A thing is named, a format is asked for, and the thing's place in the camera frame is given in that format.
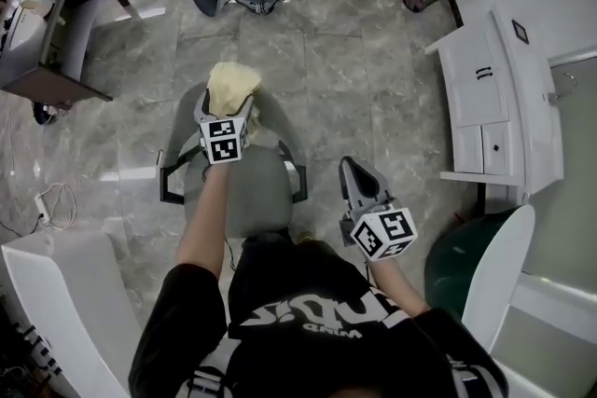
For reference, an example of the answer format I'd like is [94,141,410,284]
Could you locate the pale yellow clothes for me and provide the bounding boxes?
[206,61,264,146]

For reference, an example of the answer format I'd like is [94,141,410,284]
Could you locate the dark green bin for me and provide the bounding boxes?
[423,208,520,322]

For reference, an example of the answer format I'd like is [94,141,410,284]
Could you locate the grey chair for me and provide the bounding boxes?
[157,83,310,240]

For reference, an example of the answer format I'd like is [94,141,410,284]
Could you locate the white toilet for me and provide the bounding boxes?
[460,203,597,398]

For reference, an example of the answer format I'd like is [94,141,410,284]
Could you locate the person's right forearm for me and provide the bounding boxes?
[365,254,431,319]

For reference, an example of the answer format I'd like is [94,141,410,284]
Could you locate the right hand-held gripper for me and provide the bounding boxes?
[339,156,418,262]

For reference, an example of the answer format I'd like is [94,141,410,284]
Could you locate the dark brown wooden desk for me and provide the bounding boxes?
[0,0,142,112]

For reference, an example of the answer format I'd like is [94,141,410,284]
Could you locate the white power strip with cable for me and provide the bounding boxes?
[33,182,78,233]

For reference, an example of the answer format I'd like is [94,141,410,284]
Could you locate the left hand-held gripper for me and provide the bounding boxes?
[193,88,256,165]

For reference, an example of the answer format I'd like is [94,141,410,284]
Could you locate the chrome faucet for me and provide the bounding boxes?
[547,72,578,103]

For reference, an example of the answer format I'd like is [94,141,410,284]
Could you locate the person's left forearm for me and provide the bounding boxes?
[174,160,233,280]

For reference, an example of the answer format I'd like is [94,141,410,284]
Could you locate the person's black printed t-shirt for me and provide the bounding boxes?
[127,231,510,398]

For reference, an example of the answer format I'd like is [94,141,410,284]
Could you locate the white bathtub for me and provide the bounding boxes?
[0,229,144,398]

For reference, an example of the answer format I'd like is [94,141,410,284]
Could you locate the white cabinet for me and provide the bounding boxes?
[423,6,566,196]

